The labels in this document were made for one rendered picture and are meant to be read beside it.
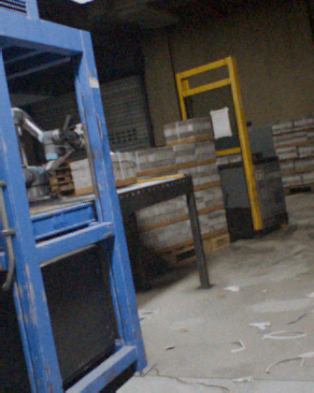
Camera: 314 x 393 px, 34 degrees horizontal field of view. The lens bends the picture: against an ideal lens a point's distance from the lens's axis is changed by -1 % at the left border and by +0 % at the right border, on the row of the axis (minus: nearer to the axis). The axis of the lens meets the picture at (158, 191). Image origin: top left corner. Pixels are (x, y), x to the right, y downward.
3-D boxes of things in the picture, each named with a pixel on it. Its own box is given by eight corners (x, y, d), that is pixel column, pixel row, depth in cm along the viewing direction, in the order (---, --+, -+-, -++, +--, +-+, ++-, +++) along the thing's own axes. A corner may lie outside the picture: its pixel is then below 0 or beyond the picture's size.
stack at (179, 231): (93, 283, 439) (77, 187, 435) (183, 251, 522) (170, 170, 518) (123, 285, 412) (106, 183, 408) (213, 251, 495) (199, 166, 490)
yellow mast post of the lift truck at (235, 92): (250, 229, 525) (223, 58, 516) (255, 228, 532) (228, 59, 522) (258, 229, 519) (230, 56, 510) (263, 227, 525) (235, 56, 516)
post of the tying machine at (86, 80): (133, 365, 242) (76, 37, 234) (149, 366, 238) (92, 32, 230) (123, 373, 234) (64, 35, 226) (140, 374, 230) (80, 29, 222)
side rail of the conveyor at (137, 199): (188, 193, 366) (185, 176, 365) (194, 192, 364) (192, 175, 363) (79, 227, 247) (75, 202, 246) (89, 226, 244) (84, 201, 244)
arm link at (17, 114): (35, 184, 357) (21, 106, 354) (23, 186, 343) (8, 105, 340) (21, 186, 361) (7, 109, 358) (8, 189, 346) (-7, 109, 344)
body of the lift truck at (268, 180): (212, 237, 580) (201, 167, 576) (240, 227, 619) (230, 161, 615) (264, 236, 532) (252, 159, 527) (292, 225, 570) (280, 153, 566)
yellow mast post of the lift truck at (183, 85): (201, 231, 572) (175, 74, 563) (206, 230, 578) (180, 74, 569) (207, 231, 565) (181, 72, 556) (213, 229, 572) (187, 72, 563)
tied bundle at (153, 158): (126, 179, 475) (121, 153, 474) (149, 174, 496) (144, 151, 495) (155, 174, 448) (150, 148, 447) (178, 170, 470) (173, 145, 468)
